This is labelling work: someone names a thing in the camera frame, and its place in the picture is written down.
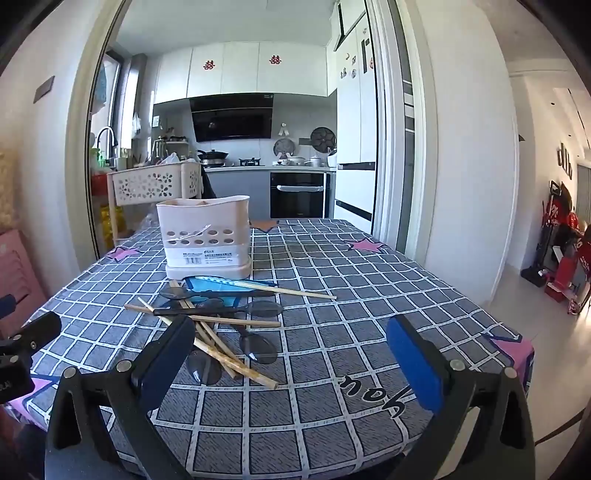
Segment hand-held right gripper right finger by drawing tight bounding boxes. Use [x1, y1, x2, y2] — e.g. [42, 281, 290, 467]
[386, 315, 536, 480]

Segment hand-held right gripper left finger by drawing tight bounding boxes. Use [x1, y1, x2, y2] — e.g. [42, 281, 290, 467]
[44, 315, 197, 480]

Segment plain wooden chopstick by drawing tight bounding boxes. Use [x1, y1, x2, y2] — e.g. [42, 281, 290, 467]
[137, 296, 243, 380]
[193, 337, 280, 390]
[124, 303, 282, 328]
[175, 288, 232, 365]

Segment dark metal spoon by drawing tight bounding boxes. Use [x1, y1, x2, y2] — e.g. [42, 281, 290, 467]
[159, 284, 278, 301]

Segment blue patterned wooden chopstick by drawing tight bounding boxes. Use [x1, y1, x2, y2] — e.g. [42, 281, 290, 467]
[196, 275, 338, 301]

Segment beige plastic utensil holder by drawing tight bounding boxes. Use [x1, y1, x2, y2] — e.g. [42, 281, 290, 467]
[156, 195, 253, 281]

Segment grey checkered star tablecloth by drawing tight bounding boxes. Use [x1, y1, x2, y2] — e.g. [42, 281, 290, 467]
[23, 218, 536, 480]

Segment yellow oil bottle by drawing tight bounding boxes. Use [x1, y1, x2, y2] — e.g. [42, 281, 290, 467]
[99, 205, 125, 241]

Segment beige flower-cutout basket cart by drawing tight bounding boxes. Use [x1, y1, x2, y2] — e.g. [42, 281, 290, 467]
[107, 161, 204, 245]

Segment red and black floor clutter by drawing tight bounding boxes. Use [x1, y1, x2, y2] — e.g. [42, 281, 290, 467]
[521, 180, 591, 315]

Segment black bag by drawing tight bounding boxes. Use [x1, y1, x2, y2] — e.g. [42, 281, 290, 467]
[201, 168, 225, 200]

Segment chrome kitchen faucet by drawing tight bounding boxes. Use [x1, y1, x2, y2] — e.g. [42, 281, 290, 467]
[95, 126, 118, 169]

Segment black built-in oven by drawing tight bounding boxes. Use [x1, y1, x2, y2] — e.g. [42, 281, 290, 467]
[269, 172, 328, 220]

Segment white plastic bag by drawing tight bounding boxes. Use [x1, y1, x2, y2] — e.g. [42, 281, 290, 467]
[157, 151, 195, 166]

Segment black wok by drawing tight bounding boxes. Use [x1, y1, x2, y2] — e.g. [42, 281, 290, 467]
[198, 148, 229, 168]

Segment white refrigerator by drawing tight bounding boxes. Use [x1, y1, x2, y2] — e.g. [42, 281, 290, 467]
[333, 11, 386, 234]

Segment black range hood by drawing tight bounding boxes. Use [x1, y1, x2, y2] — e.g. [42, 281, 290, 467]
[189, 92, 274, 143]

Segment white upper kitchen cabinets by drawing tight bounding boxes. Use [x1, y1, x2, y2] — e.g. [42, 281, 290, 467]
[154, 41, 340, 104]

